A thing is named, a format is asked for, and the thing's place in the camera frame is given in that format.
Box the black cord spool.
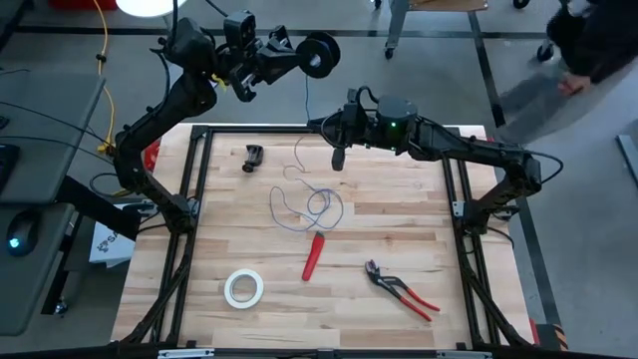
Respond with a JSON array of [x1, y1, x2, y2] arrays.
[[295, 30, 343, 80]]

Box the black screw clamp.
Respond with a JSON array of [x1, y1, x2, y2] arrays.
[[241, 144, 265, 175]]

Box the red utility knife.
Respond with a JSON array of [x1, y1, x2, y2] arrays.
[[301, 230, 327, 283]]

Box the grey desk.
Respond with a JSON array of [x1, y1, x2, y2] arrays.
[[0, 73, 106, 205], [0, 201, 84, 336]]

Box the white tape roll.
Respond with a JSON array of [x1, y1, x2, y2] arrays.
[[223, 268, 265, 310]]

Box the black diagonal bar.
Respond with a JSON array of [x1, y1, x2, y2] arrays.
[[55, 174, 144, 241]]

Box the thin blue cord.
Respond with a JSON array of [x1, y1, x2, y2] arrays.
[[268, 73, 346, 234]]

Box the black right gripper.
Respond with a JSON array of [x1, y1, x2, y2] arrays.
[[307, 88, 376, 172]]

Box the red-handled pliers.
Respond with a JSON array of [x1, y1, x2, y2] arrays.
[[364, 258, 442, 323]]

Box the white floor lamp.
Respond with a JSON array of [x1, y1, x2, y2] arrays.
[[115, 0, 189, 19]]

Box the black computer mouse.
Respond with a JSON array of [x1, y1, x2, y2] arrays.
[[5, 208, 42, 258]]

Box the yellow black striped block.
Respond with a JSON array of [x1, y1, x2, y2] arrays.
[[527, 318, 569, 353]]

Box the wooden wheeled workbench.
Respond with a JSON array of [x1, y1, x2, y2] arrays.
[[373, 0, 589, 64]]

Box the white printed box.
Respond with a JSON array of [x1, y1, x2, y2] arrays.
[[88, 221, 137, 269]]

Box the red frame clamp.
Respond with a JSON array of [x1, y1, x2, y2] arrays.
[[144, 139, 161, 172]]

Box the black computer keyboard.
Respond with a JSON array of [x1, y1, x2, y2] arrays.
[[0, 143, 21, 193]]

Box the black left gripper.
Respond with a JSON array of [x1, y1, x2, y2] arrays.
[[218, 27, 313, 104]]

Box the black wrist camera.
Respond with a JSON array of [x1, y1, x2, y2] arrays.
[[222, 10, 258, 50]]

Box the person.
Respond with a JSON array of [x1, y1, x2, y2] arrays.
[[497, 0, 638, 146]]

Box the yellow extension cable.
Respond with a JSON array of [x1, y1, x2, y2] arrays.
[[92, 0, 131, 195]]

